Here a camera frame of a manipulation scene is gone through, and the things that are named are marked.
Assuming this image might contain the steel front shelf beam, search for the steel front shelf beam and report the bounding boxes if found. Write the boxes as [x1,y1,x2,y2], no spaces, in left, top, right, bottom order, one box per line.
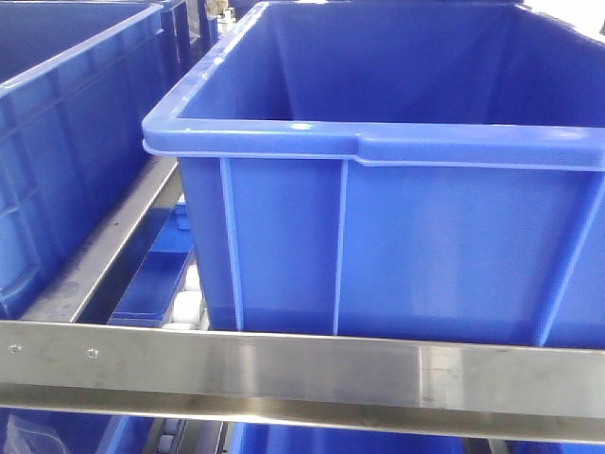
[1,321,604,444]

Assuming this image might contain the blue bin at left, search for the blue bin at left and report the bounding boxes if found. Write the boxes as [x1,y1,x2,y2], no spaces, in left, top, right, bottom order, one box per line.
[1,1,188,320]

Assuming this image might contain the blue bin lower shelf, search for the blue bin lower shelf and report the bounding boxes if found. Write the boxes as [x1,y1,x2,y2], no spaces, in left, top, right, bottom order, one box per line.
[229,423,464,453]

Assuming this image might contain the steel shelf divider rail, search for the steel shelf divider rail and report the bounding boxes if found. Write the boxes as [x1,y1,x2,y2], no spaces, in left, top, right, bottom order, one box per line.
[22,157,182,323]

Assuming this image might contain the white conveyor rollers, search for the white conveyor rollers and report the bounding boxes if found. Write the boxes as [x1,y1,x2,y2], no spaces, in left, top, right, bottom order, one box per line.
[163,264,210,331]

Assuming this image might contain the large blue bin centre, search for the large blue bin centre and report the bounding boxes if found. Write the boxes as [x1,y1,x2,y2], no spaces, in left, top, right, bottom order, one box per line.
[142,1,604,349]

